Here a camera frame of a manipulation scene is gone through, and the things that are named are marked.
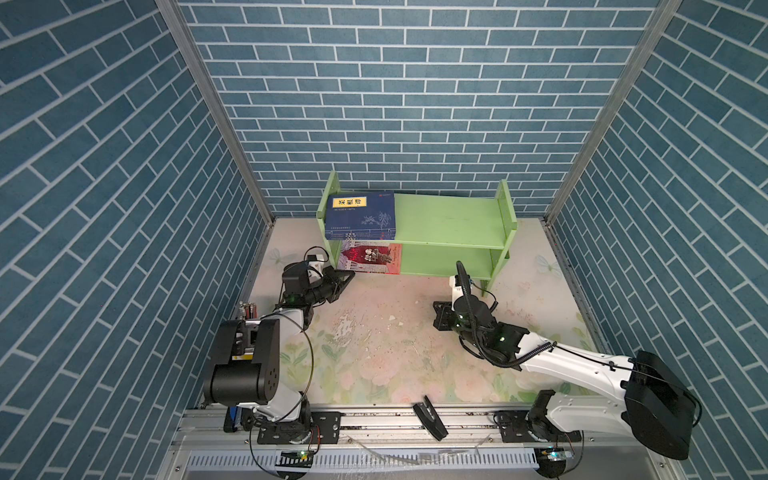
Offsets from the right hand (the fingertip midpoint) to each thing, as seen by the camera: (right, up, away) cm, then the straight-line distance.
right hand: (428, 302), depth 82 cm
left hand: (-21, +7, +6) cm, 23 cm away
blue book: (-19, +25, -3) cm, 31 cm away
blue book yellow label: (-18, +18, -5) cm, 26 cm away
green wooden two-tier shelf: (+2, +20, -1) cm, 20 cm away
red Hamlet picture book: (-17, +12, +12) cm, 24 cm away
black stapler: (-1, -28, -6) cm, 28 cm away
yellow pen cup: (-47, -2, -5) cm, 47 cm away
